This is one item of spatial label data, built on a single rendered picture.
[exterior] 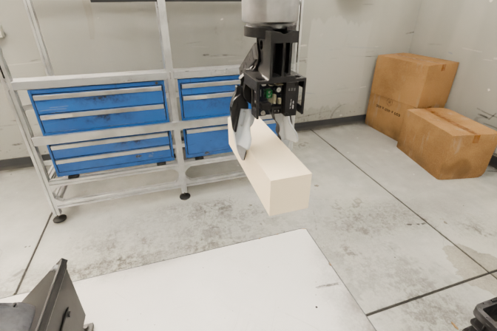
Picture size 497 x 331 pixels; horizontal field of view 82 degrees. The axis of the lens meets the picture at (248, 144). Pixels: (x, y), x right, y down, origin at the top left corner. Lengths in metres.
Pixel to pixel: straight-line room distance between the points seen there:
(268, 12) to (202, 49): 2.35
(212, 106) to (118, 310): 1.42
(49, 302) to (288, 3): 0.56
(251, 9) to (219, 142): 1.71
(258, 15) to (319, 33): 2.72
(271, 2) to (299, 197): 0.26
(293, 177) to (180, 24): 2.37
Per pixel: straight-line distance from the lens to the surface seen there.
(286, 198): 0.41
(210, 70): 1.86
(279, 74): 0.39
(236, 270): 0.81
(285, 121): 0.47
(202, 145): 2.04
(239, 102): 0.44
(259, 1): 0.39
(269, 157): 0.44
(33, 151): 2.10
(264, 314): 0.74
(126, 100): 1.90
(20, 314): 0.60
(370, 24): 3.42
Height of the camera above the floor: 1.32
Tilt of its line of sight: 27 degrees down
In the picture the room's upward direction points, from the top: straight up
